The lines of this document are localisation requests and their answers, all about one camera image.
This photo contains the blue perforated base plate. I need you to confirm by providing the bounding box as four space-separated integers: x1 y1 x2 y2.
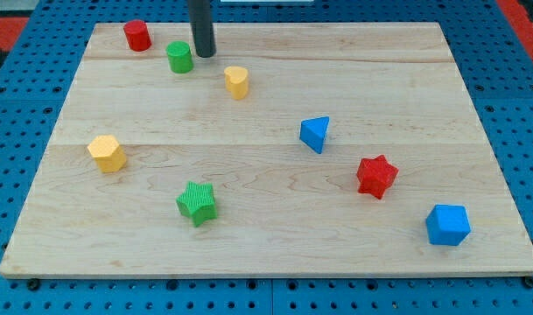
0 1 533 314

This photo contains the red star block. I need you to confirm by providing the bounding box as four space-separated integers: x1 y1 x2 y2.
356 155 399 200

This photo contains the yellow hexagon block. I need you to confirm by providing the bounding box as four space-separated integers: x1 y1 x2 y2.
88 135 127 173

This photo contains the blue cube block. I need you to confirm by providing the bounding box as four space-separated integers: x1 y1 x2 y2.
425 204 472 246

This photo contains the blue triangle block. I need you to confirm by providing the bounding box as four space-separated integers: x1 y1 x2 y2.
299 116 330 154

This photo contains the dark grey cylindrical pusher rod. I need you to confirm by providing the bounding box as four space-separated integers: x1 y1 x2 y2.
187 0 216 58

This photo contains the green cylinder block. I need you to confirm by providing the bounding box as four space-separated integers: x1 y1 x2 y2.
165 41 193 74

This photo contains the red cylinder block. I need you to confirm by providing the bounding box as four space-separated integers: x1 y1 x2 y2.
123 19 152 52

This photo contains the yellow heart block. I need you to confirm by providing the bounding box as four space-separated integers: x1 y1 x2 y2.
224 66 249 100

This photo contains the light wooden board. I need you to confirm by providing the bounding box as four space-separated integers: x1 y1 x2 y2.
0 23 533 279

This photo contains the green star block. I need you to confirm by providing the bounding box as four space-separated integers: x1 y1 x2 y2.
176 181 218 228

